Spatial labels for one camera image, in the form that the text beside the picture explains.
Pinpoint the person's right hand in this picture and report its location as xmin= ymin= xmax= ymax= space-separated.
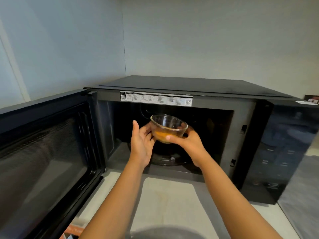
xmin=166 ymin=125 xmax=210 ymax=168

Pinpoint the person's left hand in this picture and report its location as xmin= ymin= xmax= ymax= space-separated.
xmin=130 ymin=120 xmax=157 ymax=168

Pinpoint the clear glass bowl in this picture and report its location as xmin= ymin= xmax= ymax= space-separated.
xmin=150 ymin=114 xmax=188 ymax=144

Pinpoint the person's right forearm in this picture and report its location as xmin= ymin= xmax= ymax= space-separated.
xmin=199 ymin=154 xmax=283 ymax=239

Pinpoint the person's left forearm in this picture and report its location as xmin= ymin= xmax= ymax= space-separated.
xmin=79 ymin=157 xmax=150 ymax=239

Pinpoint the orange food in bowl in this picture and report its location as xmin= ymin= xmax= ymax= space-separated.
xmin=154 ymin=130 xmax=181 ymax=143

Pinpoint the glass microwave turntable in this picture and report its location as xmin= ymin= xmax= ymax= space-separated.
xmin=128 ymin=140 xmax=192 ymax=167

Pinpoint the black microwave oven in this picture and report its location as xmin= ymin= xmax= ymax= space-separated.
xmin=83 ymin=75 xmax=319 ymax=205

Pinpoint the white instruction label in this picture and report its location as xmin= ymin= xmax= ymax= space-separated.
xmin=120 ymin=91 xmax=193 ymax=107

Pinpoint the black microwave door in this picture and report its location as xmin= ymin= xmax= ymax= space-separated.
xmin=0 ymin=89 xmax=105 ymax=239

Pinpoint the red patterned packet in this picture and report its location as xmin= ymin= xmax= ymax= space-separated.
xmin=59 ymin=223 xmax=88 ymax=239

